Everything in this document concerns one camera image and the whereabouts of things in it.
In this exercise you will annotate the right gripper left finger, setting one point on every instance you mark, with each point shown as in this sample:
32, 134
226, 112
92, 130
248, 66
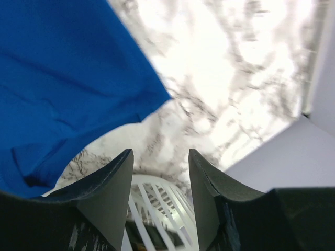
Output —
89, 214

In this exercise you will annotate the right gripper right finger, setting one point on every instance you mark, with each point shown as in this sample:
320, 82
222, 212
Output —
232, 216

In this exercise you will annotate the blue printed t shirt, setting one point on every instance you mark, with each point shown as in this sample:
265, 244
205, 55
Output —
70, 72

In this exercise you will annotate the white plastic laundry basket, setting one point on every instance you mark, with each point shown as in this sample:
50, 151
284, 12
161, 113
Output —
159, 217

